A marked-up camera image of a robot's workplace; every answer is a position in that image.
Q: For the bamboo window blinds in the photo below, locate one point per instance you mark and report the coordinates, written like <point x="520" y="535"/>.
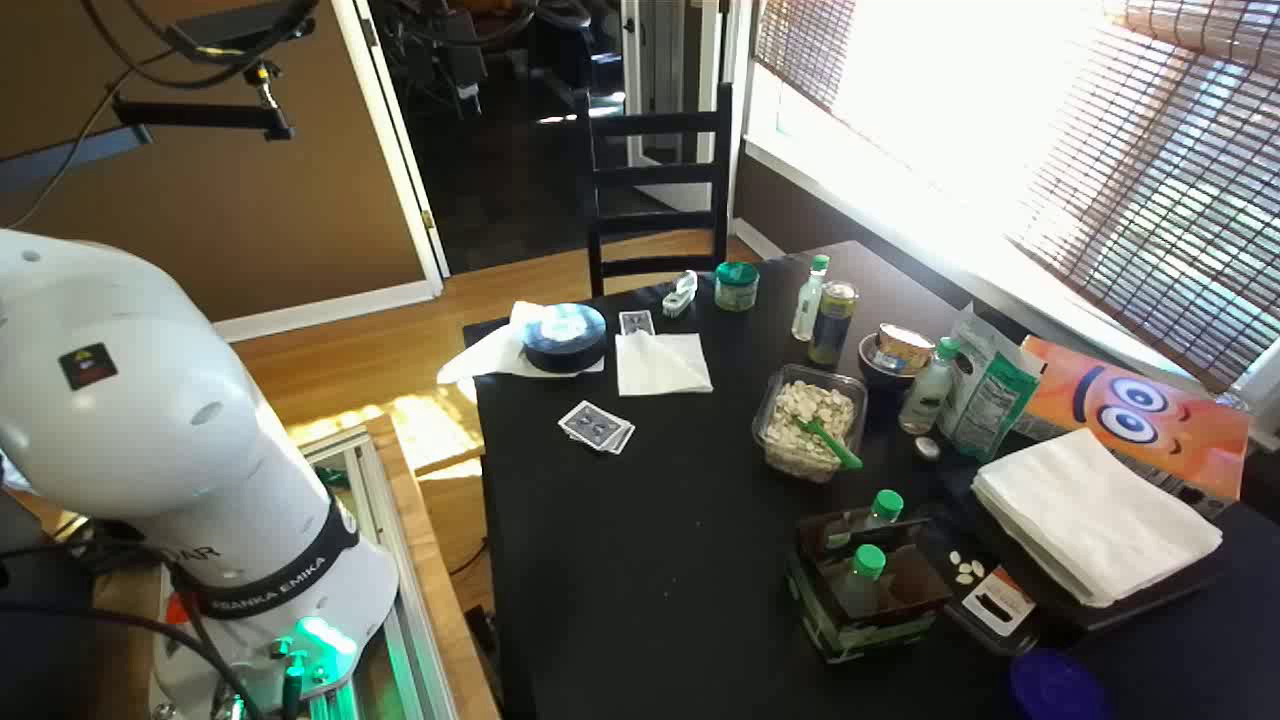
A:
<point x="1174" y="203"/>

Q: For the white folded towel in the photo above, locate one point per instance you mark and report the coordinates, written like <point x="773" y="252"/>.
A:
<point x="1084" y="514"/>

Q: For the cardboard box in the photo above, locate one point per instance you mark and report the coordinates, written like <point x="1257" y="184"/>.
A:
<point x="447" y="493"/>

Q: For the blue playing card deck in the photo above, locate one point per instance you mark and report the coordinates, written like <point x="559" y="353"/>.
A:
<point x="596" y="427"/>

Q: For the dark blue tape roll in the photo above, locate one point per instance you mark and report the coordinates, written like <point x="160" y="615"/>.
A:
<point x="567" y="333"/>

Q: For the white paper sheet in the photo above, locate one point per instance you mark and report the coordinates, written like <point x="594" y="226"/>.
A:
<point x="487" y="353"/>

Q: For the green case of bottles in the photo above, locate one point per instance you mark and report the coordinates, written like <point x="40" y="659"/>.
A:
<point x="855" y="634"/>

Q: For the glass jar with green lid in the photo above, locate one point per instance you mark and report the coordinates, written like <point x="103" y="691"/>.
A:
<point x="733" y="286"/>

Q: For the white paper napkin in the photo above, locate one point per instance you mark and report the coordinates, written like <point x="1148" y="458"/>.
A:
<point x="661" y="360"/>

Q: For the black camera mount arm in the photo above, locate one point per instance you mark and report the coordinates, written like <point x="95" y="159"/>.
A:
<point x="202" y="114"/>

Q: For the small tape dispenser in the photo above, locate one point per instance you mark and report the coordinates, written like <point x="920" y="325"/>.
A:
<point x="680" y="294"/>

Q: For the clear plastic food container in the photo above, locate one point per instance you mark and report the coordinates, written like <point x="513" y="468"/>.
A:
<point x="797" y="404"/>

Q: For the black tray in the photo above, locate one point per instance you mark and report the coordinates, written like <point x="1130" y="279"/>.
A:
<point x="1147" y="601"/>

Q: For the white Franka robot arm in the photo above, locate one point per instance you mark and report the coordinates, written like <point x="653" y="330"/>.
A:
<point x="134" y="402"/>

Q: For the small clear bottle green cap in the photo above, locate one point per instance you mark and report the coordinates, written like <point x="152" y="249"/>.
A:
<point x="927" y="394"/>

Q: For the small dark card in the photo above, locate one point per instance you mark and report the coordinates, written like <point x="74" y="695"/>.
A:
<point x="636" y="320"/>

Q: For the white bottle with green cap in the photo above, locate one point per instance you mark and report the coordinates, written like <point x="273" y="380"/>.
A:
<point x="809" y="311"/>

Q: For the black wooden chair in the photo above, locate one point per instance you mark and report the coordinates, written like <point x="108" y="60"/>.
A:
<point x="653" y="125"/>

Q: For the green plastic spoon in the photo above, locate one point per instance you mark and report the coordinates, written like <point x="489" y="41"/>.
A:
<point x="834" y="446"/>

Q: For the dark jar with yellow label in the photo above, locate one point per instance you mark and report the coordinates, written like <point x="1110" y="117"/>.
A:
<point x="834" y="330"/>

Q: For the aluminium rail robot stand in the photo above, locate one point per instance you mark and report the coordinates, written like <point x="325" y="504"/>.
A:
<point x="387" y="535"/>

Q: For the small white round cap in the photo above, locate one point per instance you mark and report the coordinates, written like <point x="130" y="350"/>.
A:
<point x="927" y="446"/>

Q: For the purple round lid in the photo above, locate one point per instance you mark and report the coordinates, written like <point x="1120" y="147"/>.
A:
<point x="1053" y="684"/>

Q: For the green capped bottle in case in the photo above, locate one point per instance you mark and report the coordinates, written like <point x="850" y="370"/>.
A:
<point x="866" y="564"/>
<point x="884" y="504"/>

